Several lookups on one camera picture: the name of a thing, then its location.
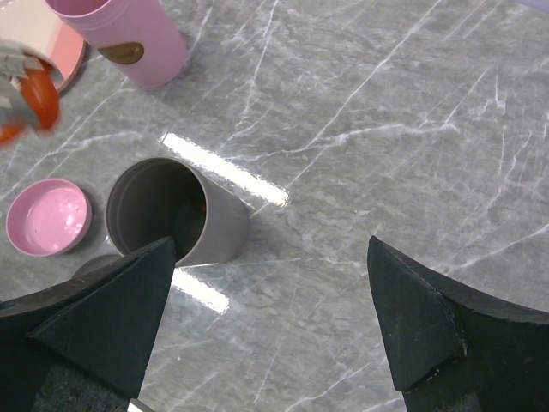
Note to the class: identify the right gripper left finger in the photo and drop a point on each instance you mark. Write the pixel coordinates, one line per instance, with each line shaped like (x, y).
(85, 344)

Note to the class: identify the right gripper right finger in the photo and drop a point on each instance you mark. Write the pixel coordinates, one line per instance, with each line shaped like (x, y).
(451, 347)

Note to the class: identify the pink floral plate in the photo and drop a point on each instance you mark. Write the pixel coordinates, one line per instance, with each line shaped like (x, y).
(32, 24)

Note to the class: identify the metal tongs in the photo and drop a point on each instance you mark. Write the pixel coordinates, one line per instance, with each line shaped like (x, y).
(15, 66)

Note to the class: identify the pink cylindrical container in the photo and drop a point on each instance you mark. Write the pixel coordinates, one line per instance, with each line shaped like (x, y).
(137, 36)

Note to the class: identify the pink container lid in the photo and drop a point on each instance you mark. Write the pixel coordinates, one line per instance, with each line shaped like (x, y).
(48, 218)

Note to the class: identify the grey container lid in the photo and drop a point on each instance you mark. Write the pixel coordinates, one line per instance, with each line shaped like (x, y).
(96, 263)

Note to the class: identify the grey cylindrical container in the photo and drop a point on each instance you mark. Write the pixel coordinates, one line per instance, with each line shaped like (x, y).
(161, 197)

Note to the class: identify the orange carrot piece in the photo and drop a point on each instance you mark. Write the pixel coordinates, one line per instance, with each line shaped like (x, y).
(34, 105)

